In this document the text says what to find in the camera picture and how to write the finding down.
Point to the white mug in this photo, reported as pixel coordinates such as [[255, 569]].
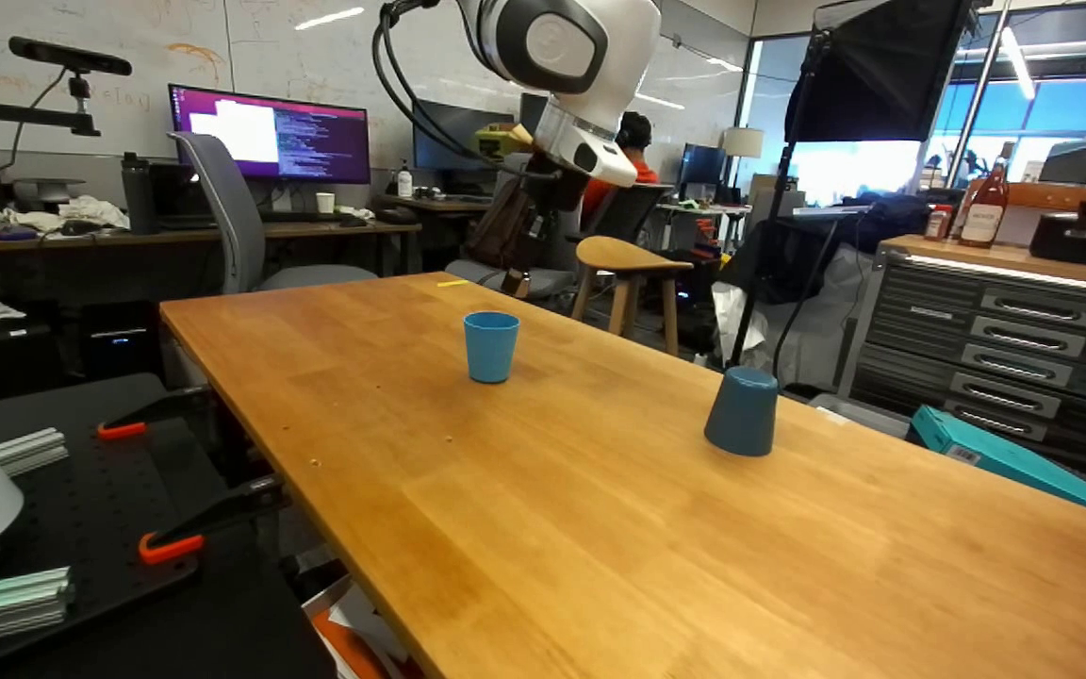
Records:
[[325, 200]]

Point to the gray drawer cabinet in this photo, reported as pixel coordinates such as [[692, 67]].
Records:
[[1006, 359]]

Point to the wooden stool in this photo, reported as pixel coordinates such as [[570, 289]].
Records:
[[624, 268]]

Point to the gray chair with backpack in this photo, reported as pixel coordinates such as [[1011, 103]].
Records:
[[472, 268]]

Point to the black mesh chair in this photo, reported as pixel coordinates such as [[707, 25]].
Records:
[[626, 213]]

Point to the monitor with purple screen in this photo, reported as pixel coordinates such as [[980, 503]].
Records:
[[255, 135]]

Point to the crumpled white cloth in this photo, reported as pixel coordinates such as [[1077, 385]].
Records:
[[93, 213]]

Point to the dark wooden desk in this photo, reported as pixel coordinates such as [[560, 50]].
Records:
[[101, 257]]

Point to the red glass bottle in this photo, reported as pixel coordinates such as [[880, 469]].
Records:
[[980, 209]]

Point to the light blue plastic cup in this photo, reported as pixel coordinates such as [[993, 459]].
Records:
[[490, 347]]

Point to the person in orange shirt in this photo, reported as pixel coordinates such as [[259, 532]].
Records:
[[636, 138]]

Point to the small white bottle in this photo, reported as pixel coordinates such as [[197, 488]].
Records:
[[403, 183]]

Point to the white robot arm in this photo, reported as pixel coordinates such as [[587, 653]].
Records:
[[574, 63]]

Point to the black side platform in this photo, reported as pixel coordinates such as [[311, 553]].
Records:
[[101, 531]]

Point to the black light stand pole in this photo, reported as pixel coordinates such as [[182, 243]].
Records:
[[761, 249]]

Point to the white table lamp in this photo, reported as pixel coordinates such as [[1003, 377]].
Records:
[[741, 141]]

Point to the dark blue plastic cup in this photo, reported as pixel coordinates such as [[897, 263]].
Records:
[[745, 414]]

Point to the long aluminium profile stack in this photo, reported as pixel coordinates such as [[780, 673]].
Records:
[[2, 604]]

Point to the short aluminium profile stack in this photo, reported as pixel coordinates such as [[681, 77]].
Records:
[[30, 449]]

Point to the teal flat board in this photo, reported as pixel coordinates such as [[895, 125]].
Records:
[[1020, 469]]

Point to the wide dark monitor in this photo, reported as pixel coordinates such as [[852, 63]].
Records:
[[442, 156]]

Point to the brown backpack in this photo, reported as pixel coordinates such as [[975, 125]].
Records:
[[490, 227]]

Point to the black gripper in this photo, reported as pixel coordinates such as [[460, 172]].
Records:
[[556, 200]]

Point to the gray office chair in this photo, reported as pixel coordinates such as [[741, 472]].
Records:
[[236, 213]]

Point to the black camera on stand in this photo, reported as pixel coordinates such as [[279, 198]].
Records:
[[70, 59]]

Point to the black studio light panel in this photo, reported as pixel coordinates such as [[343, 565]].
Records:
[[874, 69]]

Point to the small red jar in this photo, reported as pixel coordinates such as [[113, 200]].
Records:
[[940, 221]]

